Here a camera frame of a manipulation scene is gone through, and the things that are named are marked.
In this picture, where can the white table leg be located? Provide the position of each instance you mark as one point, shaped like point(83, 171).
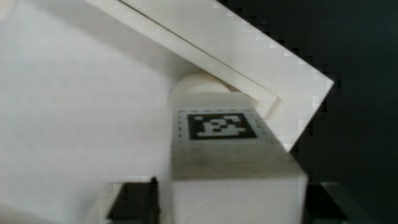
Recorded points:
point(237, 180)

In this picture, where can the white L-shaped obstacle fence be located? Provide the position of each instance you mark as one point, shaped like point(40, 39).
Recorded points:
point(278, 78)

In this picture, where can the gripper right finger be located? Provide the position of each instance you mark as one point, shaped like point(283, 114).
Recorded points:
point(331, 207)

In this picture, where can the white square table top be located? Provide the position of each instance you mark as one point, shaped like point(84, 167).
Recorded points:
point(88, 75)

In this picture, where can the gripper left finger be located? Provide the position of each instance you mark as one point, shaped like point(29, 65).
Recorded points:
point(131, 205)

